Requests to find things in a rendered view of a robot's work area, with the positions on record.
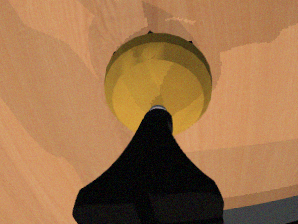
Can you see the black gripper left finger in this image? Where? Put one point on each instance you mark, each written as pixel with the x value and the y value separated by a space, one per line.
pixel 120 194

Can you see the brass bell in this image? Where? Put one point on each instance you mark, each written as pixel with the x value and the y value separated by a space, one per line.
pixel 158 74

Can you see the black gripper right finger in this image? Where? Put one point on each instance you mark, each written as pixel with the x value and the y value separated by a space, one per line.
pixel 179 192

